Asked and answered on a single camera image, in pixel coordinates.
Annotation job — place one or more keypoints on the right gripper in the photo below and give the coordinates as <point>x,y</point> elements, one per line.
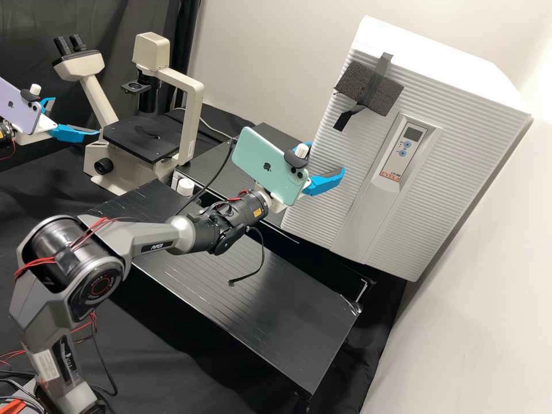
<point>276,206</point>

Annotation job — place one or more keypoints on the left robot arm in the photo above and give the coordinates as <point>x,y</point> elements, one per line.
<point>6,140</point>

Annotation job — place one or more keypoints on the white-capped bottle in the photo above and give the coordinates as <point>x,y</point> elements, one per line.
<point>186,187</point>

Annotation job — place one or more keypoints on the left wrist camera phone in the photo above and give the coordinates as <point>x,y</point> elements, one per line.
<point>17,108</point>

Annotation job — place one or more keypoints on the wrist camera phone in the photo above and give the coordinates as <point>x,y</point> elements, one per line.
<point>263,159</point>
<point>17,108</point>

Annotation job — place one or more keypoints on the cream microscope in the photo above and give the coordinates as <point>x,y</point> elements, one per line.
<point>129,168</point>

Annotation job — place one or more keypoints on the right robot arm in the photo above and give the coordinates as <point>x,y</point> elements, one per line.
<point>129,241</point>

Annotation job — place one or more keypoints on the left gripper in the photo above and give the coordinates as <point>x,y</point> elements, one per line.
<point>48,125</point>

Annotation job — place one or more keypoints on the white incubator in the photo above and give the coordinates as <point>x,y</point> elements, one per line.
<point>431,56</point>

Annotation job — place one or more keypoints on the right wrist camera phone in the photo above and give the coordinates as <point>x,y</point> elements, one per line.
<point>263,159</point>

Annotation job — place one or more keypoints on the black platform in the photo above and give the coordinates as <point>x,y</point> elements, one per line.
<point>310,258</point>
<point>241,302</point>

